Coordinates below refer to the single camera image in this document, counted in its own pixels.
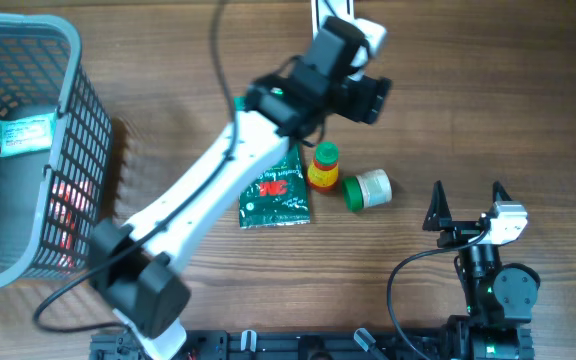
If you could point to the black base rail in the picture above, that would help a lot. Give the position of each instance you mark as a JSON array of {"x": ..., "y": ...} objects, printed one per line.
[{"x": 359, "y": 344}]

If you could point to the green lid white jar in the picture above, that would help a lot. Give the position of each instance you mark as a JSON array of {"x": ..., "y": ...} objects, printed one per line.
[{"x": 370, "y": 189}]

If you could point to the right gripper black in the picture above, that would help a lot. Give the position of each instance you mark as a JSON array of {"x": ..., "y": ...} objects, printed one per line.
[{"x": 438, "y": 218}]

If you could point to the white barcode scanner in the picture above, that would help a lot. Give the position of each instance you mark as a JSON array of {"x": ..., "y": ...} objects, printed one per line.
[{"x": 322, "y": 9}]

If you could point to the red packet in basket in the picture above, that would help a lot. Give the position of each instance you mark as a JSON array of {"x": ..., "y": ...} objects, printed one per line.
[{"x": 70, "y": 200}]

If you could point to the green 3M gloves packet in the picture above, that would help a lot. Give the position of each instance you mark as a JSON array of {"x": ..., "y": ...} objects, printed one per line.
[{"x": 277, "y": 197}]

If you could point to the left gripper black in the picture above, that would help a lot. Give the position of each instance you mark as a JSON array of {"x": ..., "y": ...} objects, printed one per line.
[{"x": 368, "y": 100}]

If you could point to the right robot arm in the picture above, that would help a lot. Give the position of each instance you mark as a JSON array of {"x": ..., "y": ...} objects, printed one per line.
[{"x": 499, "y": 297}]

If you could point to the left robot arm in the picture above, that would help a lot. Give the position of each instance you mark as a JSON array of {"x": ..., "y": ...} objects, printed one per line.
[{"x": 136, "y": 267}]

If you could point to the grey plastic mesh basket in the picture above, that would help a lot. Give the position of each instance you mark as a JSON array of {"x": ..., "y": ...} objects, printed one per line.
[{"x": 41, "y": 72}]

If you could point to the teal white sachet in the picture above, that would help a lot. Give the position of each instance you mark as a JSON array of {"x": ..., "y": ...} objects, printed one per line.
[{"x": 27, "y": 135}]

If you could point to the green cap sauce bottle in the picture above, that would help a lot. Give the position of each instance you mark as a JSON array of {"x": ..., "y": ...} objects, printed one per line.
[{"x": 323, "y": 172}]

